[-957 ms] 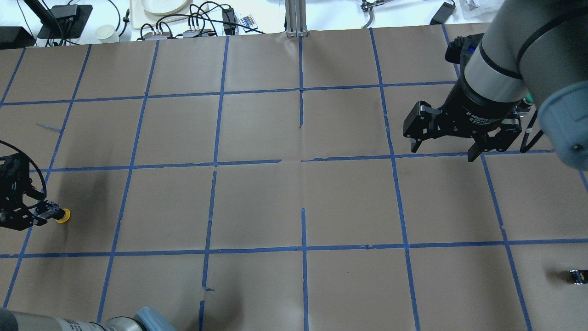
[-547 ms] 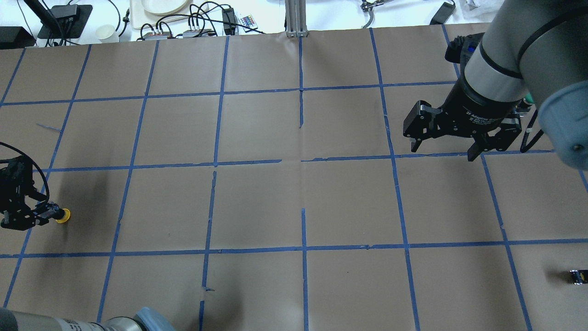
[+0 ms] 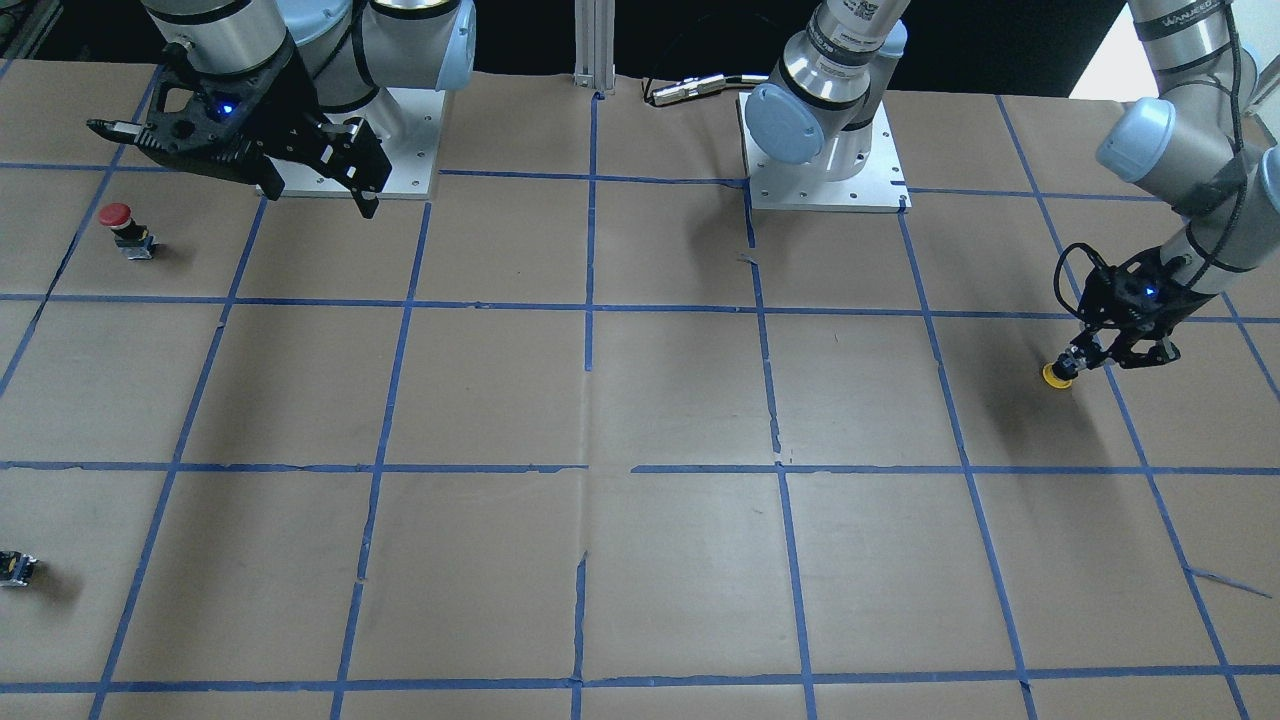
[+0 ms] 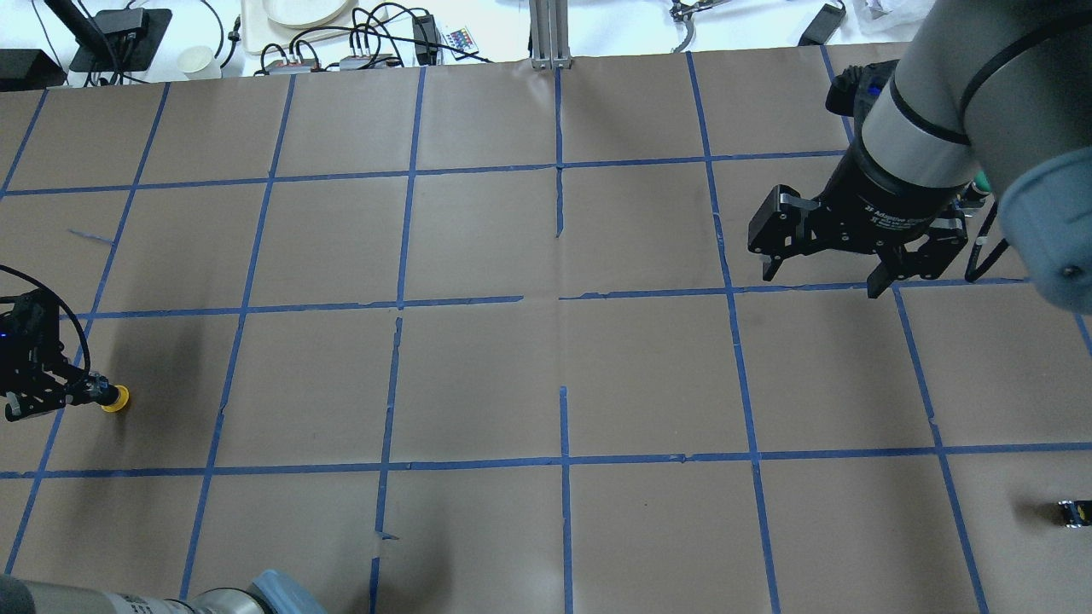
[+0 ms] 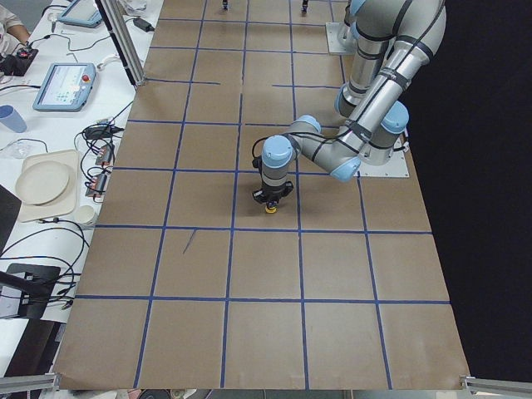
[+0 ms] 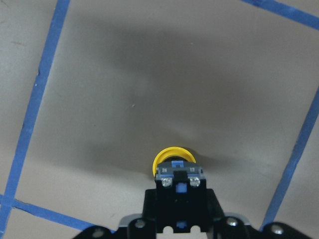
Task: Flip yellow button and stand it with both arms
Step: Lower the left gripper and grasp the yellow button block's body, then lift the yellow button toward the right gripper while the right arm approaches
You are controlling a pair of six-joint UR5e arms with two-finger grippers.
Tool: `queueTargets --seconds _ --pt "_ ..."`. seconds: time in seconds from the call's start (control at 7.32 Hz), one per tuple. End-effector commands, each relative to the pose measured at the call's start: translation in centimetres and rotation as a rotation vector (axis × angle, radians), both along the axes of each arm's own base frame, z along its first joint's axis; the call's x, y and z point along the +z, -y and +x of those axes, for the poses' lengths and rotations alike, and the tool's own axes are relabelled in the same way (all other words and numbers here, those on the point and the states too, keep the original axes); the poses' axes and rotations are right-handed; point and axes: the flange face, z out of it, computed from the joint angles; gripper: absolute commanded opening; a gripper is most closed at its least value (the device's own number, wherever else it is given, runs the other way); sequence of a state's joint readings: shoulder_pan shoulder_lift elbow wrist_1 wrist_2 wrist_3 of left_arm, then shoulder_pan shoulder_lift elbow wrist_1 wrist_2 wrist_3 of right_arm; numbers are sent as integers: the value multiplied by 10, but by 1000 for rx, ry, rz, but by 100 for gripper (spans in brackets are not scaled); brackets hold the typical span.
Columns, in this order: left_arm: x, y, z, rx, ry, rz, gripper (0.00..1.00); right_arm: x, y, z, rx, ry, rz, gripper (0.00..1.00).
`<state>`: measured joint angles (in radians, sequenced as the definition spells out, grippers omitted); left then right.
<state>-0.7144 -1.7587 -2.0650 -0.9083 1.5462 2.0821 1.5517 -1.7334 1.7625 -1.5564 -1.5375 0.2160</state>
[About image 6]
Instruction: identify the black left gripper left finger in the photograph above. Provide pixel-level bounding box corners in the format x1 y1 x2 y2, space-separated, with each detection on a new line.
75 189 156 239

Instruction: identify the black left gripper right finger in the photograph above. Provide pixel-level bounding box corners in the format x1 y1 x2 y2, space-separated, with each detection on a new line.
206 189 310 239

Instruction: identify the yellow push button switch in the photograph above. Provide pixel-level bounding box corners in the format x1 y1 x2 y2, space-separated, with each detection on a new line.
153 146 207 233

